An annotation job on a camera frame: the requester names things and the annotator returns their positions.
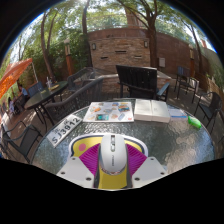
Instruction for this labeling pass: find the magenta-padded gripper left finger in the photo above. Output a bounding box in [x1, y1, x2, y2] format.
[55, 142, 102, 190]

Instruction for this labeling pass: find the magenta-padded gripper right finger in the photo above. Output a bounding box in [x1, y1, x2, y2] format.
[125, 143, 169, 188]

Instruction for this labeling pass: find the white computer mouse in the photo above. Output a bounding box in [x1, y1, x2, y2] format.
[98, 133, 128, 175]

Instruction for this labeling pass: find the white licence plate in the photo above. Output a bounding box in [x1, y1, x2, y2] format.
[45, 113, 84, 148]

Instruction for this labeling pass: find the black metal mesh chair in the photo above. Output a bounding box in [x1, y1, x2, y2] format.
[0, 120, 44, 164]
[194, 91, 224, 134]

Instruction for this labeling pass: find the white flat box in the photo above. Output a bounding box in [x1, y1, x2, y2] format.
[133, 98, 154, 122]
[150, 99, 172, 124]

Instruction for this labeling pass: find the green wet wipes pack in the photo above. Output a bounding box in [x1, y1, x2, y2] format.
[187, 115, 203, 130]

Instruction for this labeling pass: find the illustrated colourful booklet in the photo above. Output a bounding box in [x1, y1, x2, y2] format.
[82, 101, 135, 123]

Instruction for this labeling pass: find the dark wicker armchair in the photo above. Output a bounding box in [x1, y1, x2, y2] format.
[44, 77, 104, 126]
[66, 67, 98, 94]

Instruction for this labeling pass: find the dark round patio table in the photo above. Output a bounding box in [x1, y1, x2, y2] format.
[23, 80, 69, 126]

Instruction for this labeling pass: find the clear drink bottle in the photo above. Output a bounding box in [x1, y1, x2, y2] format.
[46, 76, 54, 90]

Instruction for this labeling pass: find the black wooden slatted chair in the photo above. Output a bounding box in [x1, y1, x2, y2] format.
[115, 64, 171, 102]

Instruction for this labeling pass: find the person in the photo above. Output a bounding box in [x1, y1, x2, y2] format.
[17, 83, 30, 98]

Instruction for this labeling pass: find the black metal patio chair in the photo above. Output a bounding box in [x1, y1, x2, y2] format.
[174, 65, 191, 94]

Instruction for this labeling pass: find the orange patio umbrella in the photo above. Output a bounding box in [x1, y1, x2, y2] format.
[0, 57, 34, 101]

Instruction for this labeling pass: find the tree with forked trunk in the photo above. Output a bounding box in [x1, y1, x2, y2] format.
[39, 13, 58, 81]

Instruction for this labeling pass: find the tree with thick trunk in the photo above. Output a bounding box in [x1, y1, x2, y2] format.
[116, 0, 174, 69]

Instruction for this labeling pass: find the tree with thin trunk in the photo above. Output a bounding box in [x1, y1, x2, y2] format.
[181, 14, 205, 76]

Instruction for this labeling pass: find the tree with curved trunk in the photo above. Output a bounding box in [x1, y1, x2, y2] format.
[81, 0, 95, 68]

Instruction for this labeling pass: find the wooden lamp post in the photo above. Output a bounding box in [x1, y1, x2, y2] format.
[189, 44, 196, 78]
[63, 37, 73, 77]

